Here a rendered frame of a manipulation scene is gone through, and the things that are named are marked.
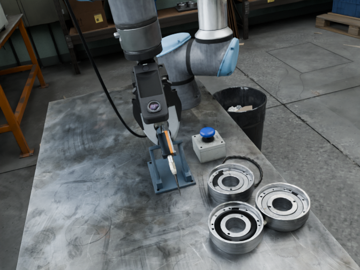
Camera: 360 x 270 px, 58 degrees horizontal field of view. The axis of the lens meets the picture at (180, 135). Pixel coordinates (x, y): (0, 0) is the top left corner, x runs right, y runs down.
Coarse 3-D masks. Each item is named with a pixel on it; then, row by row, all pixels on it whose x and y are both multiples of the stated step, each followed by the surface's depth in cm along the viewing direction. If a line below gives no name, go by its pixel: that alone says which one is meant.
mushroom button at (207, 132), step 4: (204, 128) 85; (208, 128) 85; (212, 128) 85; (200, 132) 84; (204, 132) 84; (208, 132) 83; (212, 132) 83; (204, 136) 83; (208, 136) 83; (212, 136) 84
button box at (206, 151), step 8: (192, 136) 88; (200, 136) 88; (216, 136) 87; (200, 144) 84; (208, 144) 84; (216, 144) 84; (224, 144) 84; (200, 152) 83; (208, 152) 84; (216, 152) 84; (224, 152) 85; (200, 160) 84; (208, 160) 85
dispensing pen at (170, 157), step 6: (162, 126) 69; (162, 132) 69; (162, 138) 67; (162, 144) 67; (162, 150) 66; (168, 150) 66; (162, 156) 67; (168, 156) 68; (168, 162) 68; (174, 168) 67; (174, 174) 67; (180, 192) 66
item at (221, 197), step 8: (216, 168) 77; (224, 168) 77; (232, 168) 77; (240, 168) 76; (248, 168) 75; (208, 176) 74; (224, 176) 75; (232, 176) 75; (240, 176) 74; (248, 176) 74; (208, 184) 72; (224, 184) 76; (232, 184) 76; (240, 184) 72; (216, 192) 70; (224, 192) 69; (240, 192) 68; (248, 192) 70; (216, 200) 73; (224, 200) 70; (232, 200) 69; (240, 200) 70
